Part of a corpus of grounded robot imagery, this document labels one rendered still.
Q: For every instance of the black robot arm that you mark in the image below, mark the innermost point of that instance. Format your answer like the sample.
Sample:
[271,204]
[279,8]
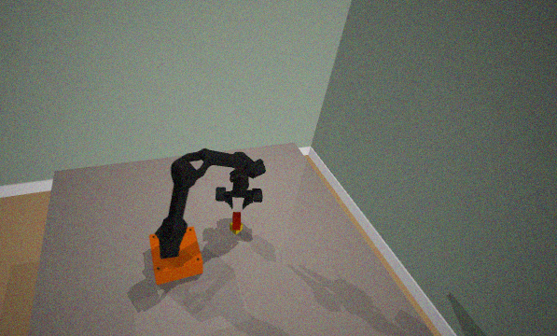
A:
[173,228]

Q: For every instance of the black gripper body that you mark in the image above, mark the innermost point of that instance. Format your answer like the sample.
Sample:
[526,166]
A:
[238,192]

